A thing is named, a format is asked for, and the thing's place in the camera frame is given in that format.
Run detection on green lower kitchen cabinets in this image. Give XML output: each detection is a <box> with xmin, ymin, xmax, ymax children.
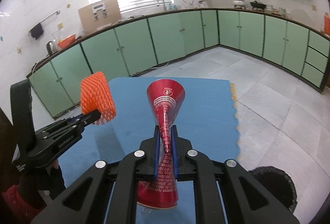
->
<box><xmin>27</xmin><ymin>8</ymin><xmax>329</xmax><ymax>118</ymax></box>

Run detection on red crushed drink can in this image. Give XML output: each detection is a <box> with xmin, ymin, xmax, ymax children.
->
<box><xmin>137</xmin><ymin>79</ymin><xmax>185</xmax><ymax>210</ymax></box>

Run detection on orange thermos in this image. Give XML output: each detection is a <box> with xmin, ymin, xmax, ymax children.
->
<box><xmin>324</xmin><ymin>12</ymin><xmax>330</xmax><ymax>36</ymax></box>

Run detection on steel kettle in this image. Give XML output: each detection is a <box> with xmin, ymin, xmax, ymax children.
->
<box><xmin>46</xmin><ymin>41</ymin><xmax>59</xmax><ymax>56</ymax></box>

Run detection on orange foam fruit net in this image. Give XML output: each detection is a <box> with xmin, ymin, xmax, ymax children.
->
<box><xmin>80</xmin><ymin>72</ymin><xmax>116</xmax><ymax>125</ymax></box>

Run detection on blue table mat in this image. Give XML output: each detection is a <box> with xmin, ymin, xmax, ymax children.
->
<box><xmin>59</xmin><ymin>77</ymin><xmax>239</xmax><ymax>223</ymax></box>

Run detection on black wok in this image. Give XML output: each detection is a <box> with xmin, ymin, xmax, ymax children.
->
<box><xmin>250</xmin><ymin>0</ymin><xmax>266</xmax><ymax>11</ymax></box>

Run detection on black trash bin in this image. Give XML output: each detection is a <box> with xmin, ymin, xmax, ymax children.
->
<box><xmin>249</xmin><ymin>166</ymin><xmax>298</xmax><ymax>213</ymax></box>

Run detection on orange basin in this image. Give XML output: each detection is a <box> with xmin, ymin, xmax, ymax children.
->
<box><xmin>58</xmin><ymin>35</ymin><xmax>75</xmax><ymax>50</ymax></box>

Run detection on white cooking pot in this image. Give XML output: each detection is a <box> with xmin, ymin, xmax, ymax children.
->
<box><xmin>233</xmin><ymin>0</ymin><xmax>245</xmax><ymax>9</ymax></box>

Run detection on chrome sink faucet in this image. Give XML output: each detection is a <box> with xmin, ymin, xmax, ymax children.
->
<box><xmin>157</xmin><ymin>0</ymin><xmax>167</xmax><ymax>12</ymax></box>

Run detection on cardboard box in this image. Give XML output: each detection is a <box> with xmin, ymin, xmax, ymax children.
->
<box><xmin>78</xmin><ymin>0</ymin><xmax>122</xmax><ymax>35</ymax></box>

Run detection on dark hanging towel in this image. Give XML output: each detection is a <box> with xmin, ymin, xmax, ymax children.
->
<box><xmin>29</xmin><ymin>23</ymin><xmax>44</xmax><ymax>40</ymax></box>

